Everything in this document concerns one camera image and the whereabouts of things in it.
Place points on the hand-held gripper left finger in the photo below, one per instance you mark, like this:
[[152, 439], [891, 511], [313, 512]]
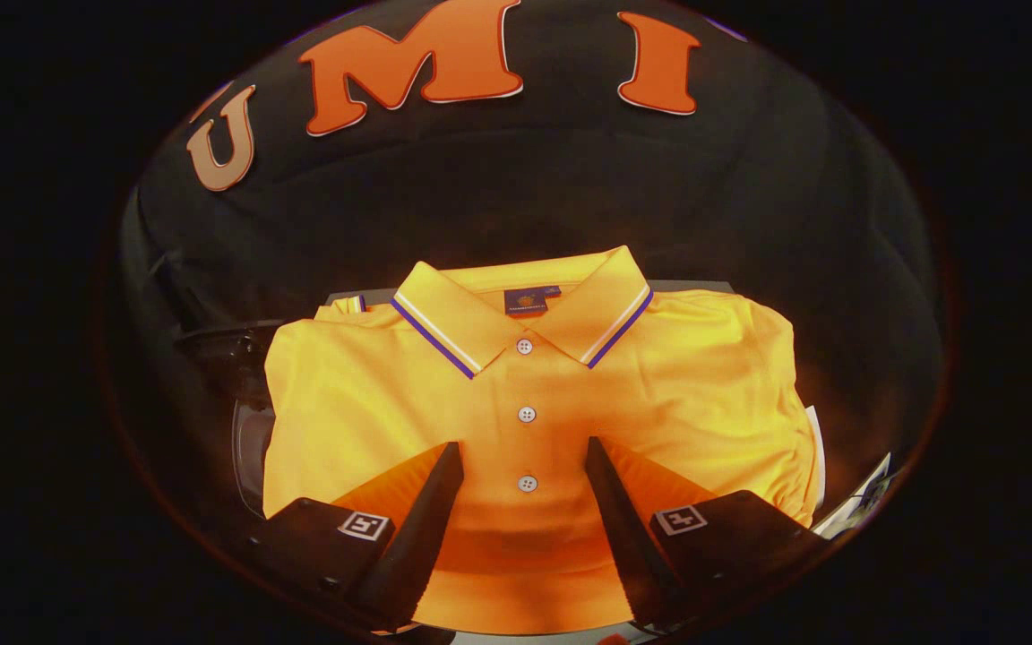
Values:
[[422, 537]]

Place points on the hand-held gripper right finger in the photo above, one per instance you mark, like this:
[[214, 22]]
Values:
[[628, 537]]

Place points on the yellow polo shirt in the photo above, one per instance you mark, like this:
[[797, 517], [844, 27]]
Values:
[[373, 403]]

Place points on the small grey washing machine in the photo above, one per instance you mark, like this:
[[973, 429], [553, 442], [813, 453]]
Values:
[[247, 448]]

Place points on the white paper sheet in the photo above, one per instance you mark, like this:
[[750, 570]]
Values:
[[816, 448]]

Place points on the white device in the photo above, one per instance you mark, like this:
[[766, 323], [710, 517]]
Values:
[[865, 493]]

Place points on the black backdrop cloth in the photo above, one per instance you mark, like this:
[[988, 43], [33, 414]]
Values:
[[570, 179]]

